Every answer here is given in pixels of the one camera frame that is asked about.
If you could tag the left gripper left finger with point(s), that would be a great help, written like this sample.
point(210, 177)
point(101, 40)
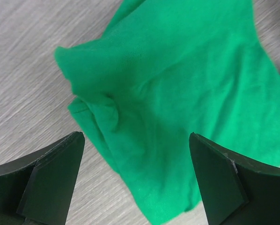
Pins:
point(37, 188)

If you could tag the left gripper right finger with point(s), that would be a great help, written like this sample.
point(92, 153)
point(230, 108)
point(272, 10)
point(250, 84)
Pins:
point(235, 189)

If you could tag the green t-shirt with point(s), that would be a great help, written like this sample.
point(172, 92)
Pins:
point(162, 70)

